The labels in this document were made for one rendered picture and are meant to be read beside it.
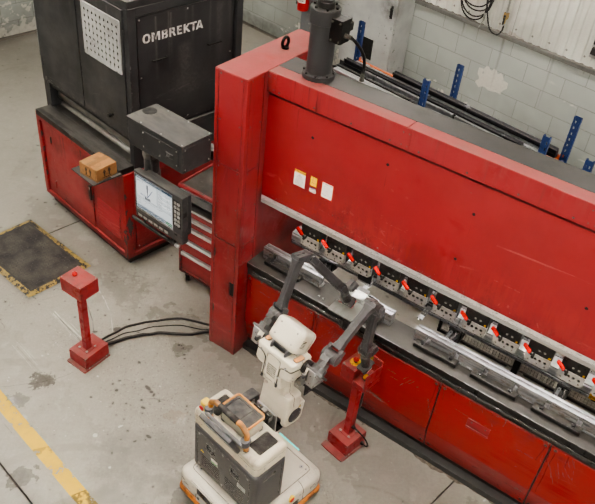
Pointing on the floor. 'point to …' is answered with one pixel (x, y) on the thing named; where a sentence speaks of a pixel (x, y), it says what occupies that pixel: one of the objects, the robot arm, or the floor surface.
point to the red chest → (190, 255)
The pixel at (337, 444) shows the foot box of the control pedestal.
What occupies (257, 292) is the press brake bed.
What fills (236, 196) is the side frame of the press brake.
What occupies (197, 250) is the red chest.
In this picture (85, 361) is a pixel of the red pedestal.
